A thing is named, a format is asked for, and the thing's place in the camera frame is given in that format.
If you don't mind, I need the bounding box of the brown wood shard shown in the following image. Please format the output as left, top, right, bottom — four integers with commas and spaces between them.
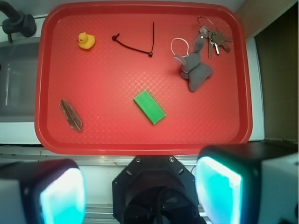
60, 99, 83, 132

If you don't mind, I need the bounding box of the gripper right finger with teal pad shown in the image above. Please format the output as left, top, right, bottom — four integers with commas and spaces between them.
195, 142, 299, 224

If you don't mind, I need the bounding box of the yellow rubber duck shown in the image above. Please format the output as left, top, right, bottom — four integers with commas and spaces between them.
77, 32, 95, 49

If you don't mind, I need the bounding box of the green rectangular block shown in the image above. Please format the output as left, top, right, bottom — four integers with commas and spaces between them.
134, 90, 166, 125

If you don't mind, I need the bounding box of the stainless steel sink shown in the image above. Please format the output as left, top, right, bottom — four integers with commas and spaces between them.
0, 42, 39, 122

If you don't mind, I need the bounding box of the bunch of silver keys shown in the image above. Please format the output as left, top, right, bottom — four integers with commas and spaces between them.
197, 15, 233, 59

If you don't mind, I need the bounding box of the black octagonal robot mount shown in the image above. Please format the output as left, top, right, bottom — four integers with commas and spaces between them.
112, 155, 206, 224

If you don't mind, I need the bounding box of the red plastic tray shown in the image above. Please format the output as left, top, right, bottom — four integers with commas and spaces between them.
35, 1, 252, 155

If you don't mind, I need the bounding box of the black zip tie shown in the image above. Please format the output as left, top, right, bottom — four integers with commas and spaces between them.
111, 21, 156, 57

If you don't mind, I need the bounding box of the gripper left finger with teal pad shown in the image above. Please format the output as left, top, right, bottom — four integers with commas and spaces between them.
0, 159, 87, 224

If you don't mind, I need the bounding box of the gray plush elephant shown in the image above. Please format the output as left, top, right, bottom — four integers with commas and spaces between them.
171, 37, 213, 92

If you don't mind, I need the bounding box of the black faucet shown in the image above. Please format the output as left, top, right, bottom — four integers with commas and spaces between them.
0, 0, 37, 43

